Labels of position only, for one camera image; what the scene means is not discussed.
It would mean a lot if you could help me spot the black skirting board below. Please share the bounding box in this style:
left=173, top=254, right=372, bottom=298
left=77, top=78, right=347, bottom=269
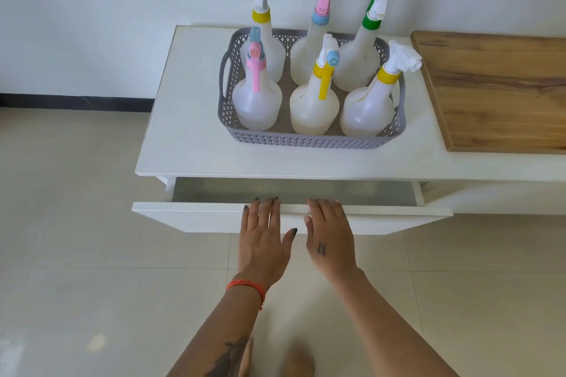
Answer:
left=0, top=92, right=156, bottom=113

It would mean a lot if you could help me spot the brown wooden board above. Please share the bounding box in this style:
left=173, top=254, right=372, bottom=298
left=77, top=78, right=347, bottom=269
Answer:
left=410, top=31, right=566, bottom=155

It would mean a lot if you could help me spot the grey perforated plastic basket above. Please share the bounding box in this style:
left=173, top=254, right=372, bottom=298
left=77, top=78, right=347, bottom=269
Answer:
left=218, top=28, right=407, bottom=150

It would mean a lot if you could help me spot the person's left forearm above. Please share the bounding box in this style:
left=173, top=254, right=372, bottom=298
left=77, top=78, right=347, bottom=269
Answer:
left=166, top=279, right=267, bottom=377

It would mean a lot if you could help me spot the person's right hand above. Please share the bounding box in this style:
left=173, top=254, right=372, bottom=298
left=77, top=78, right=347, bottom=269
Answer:
left=303, top=198, right=358, bottom=279

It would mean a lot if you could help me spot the orange thread bracelet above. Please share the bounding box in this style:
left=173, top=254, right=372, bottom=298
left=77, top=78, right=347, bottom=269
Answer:
left=226, top=279, right=266, bottom=311

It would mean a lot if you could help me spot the white cabinet drawer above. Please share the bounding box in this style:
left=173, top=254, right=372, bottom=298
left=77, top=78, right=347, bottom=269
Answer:
left=132, top=177, right=454, bottom=236

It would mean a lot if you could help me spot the group of white spray bottles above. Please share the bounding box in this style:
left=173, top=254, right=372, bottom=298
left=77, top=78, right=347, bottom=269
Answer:
left=232, top=0, right=423, bottom=138

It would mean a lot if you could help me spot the person's right forearm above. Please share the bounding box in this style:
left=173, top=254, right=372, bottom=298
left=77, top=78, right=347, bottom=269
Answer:
left=328, top=267, right=460, bottom=377

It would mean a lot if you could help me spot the white low cabinet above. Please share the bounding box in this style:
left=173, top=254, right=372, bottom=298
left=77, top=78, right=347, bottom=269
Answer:
left=135, top=25, right=566, bottom=216

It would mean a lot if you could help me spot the person's left hand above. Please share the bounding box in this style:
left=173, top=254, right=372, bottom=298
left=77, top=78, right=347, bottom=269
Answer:
left=238, top=197, right=298, bottom=290

